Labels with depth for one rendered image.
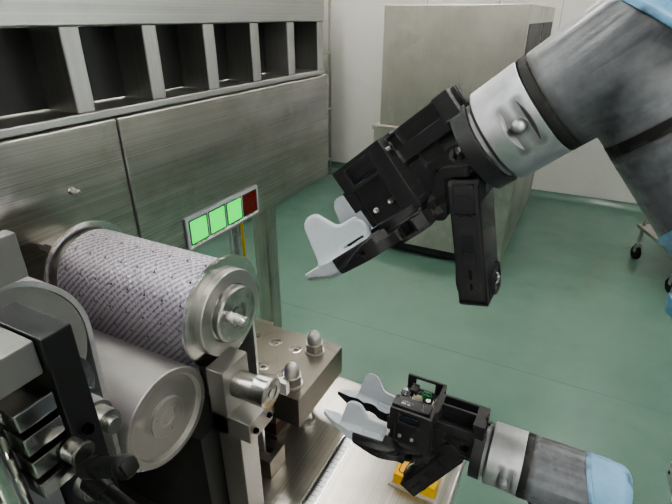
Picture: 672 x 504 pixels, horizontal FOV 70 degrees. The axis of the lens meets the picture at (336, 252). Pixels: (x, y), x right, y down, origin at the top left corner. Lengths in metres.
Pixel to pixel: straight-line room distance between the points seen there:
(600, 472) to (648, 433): 1.91
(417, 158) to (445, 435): 0.38
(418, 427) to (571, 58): 0.44
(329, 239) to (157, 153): 0.58
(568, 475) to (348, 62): 5.07
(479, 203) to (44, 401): 0.31
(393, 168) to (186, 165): 0.68
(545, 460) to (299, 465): 0.43
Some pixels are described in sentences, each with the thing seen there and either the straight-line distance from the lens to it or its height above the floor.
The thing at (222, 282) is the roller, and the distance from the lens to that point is 0.60.
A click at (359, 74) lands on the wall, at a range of 5.41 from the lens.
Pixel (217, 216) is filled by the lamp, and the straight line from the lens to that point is 1.09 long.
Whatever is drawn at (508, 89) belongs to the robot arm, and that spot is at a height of 1.55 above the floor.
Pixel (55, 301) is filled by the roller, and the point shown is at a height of 1.37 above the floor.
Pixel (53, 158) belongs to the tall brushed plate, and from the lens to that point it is 0.83.
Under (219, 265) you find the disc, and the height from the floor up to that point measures 1.32.
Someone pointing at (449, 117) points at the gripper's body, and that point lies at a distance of 0.38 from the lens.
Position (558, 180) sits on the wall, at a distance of 5.10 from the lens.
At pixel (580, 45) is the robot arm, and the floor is 1.57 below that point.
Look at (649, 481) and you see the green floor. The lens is 2.35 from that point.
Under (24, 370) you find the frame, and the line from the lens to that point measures 0.30.
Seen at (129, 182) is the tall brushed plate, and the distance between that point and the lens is 0.92.
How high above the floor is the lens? 1.59
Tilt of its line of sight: 26 degrees down
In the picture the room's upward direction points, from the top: straight up
